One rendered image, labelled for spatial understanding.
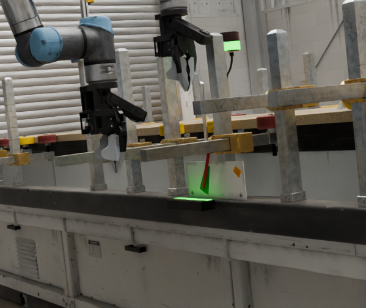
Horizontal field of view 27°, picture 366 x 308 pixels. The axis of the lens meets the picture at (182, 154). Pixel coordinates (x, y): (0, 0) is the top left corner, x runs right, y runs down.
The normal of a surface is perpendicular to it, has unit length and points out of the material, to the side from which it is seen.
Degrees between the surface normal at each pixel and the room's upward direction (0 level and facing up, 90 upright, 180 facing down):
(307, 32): 90
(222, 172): 90
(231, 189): 90
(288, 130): 90
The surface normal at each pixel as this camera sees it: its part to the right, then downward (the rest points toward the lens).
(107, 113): 0.55, -0.01
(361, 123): -0.83, 0.11
